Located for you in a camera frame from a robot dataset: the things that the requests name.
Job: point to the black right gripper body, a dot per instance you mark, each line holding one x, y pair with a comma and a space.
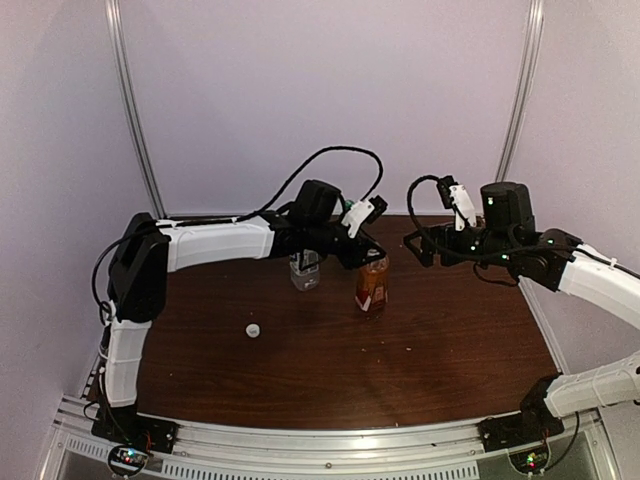
457, 254

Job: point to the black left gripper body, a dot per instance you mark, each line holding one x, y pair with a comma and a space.
344, 255

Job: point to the orange tea bottle red label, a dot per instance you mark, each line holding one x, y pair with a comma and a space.
371, 293

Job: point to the white bottle cap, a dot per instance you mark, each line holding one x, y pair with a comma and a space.
253, 330

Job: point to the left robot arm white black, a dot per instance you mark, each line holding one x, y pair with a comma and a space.
152, 249

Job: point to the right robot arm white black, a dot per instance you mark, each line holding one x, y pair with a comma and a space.
506, 236

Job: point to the clear water bottle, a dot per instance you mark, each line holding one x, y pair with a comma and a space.
304, 270

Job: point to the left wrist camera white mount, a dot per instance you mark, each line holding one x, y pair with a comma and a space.
365, 211

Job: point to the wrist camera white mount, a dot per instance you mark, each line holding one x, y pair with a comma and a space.
365, 211
455, 197

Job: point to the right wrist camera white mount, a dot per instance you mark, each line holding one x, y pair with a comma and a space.
455, 197

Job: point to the right aluminium frame post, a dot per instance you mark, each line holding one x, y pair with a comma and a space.
529, 59

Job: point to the aluminium frame post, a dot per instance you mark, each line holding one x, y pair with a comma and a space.
131, 110
529, 59

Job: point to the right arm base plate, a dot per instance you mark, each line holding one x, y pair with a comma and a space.
518, 429

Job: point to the front aluminium rail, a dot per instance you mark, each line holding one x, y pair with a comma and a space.
451, 450

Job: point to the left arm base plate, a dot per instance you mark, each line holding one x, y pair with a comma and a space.
125, 426

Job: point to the left aluminium frame post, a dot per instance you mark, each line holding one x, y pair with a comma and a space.
131, 110

